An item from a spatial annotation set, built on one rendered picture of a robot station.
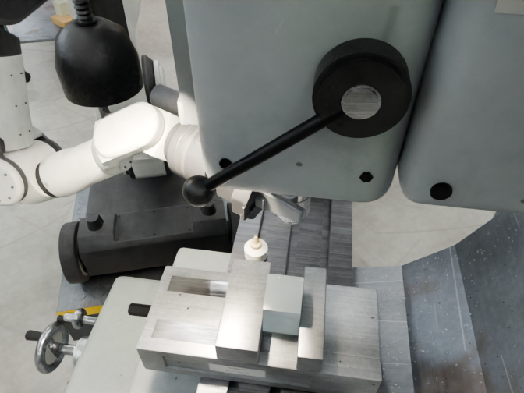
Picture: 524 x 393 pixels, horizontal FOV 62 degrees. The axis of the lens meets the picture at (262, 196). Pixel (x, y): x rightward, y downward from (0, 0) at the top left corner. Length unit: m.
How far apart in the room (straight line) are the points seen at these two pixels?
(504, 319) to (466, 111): 0.46
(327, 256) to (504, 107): 0.57
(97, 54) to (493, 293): 0.65
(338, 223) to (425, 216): 1.49
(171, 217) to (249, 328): 0.86
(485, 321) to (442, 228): 1.58
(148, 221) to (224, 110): 1.09
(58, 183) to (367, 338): 0.53
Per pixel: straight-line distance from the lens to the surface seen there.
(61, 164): 0.74
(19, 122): 0.79
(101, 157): 0.67
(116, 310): 1.06
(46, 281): 2.19
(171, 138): 0.61
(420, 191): 0.40
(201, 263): 0.94
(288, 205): 0.53
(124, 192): 1.60
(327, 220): 0.93
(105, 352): 1.02
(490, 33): 0.33
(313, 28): 0.33
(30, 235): 2.41
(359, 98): 0.32
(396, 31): 0.34
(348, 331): 0.69
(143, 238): 1.40
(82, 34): 0.41
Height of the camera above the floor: 1.62
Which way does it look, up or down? 44 degrees down
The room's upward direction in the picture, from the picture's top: straight up
